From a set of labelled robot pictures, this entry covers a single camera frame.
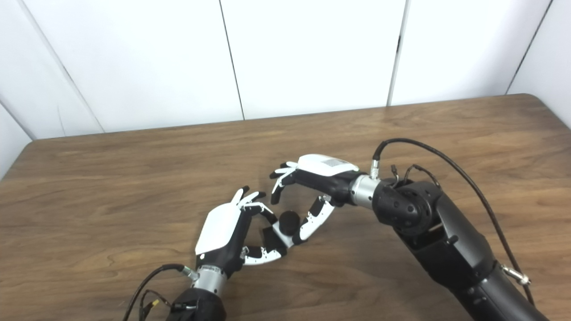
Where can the black peg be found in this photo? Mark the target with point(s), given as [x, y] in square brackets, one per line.
[289, 222]

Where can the white square piece with hole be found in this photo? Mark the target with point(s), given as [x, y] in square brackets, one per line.
[285, 240]

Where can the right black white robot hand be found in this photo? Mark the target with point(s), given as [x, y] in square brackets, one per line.
[325, 178]

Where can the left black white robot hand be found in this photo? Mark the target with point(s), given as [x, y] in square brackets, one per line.
[218, 232]

